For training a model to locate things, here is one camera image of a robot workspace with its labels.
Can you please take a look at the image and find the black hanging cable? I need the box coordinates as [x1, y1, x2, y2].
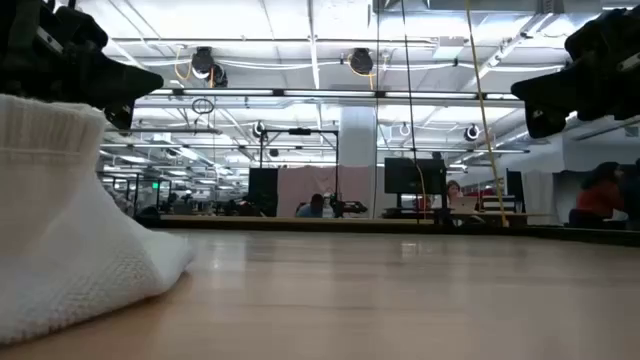
[399, 0, 422, 225]

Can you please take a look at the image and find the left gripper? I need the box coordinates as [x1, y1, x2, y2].
[0, 0, 165, 130]

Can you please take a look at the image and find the white plaid towel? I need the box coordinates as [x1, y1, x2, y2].
[0, 93, 196, 347]

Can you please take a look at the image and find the white square column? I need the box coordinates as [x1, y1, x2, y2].
[339, 105, 378, 169]

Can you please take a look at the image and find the white curtain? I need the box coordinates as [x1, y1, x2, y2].
[522, 169, 557, 226]

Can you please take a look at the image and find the black ceiling cable reel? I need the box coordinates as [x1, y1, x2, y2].
[348, 47, 375, 77]
[191, 46, 229, 89]

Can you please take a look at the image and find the open laptop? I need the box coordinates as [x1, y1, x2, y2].
[449, 196, 480, 215]

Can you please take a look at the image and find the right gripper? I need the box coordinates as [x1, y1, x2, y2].
[510, 7, 640, 140]

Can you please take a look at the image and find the long ceiling light bar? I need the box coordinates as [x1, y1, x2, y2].
[148, 88, 522, 101]

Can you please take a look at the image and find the yellow hanging cable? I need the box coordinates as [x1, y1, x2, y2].
[464, 0, 509, 229]

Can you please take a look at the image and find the pink curtain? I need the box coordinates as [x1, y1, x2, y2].
[276, 165, 372, 219]

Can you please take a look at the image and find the black framed glass enclosure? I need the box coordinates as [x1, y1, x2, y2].
[102, 170, 174, 214]

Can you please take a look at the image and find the narrow black partition panel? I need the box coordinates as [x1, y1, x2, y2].
[505, 168, 526, 214]

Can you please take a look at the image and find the black camera stand frame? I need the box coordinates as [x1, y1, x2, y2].
[257, 127, 341, 219]

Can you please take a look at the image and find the black monitor on stand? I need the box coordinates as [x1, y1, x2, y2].
[383, 157, 448, 221]

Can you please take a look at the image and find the person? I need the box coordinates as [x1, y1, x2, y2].
[621, 158, 640, 221]
[294, 193, 325, 219]
[446, 179, 464, 206]
[574, 161, 626, 229]

